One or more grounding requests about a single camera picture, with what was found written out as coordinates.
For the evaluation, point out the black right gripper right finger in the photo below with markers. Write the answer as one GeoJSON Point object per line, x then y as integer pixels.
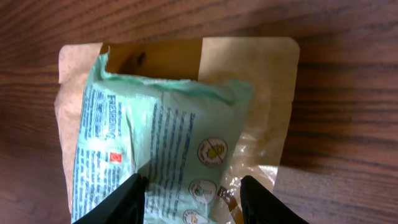
{"type": "Point", "coordinates": [260, 206]}

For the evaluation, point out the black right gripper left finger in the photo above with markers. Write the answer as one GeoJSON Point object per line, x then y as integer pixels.
{"type": "Point", "coordinates": [125, 205]}

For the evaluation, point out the teal white snack packet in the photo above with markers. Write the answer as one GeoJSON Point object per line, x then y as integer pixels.
{"type": "Point", "coordinates": [179, 135]}

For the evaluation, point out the brown white snack packet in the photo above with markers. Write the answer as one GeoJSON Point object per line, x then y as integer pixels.
{"type": "Point", "coordinates": [270, 63]}

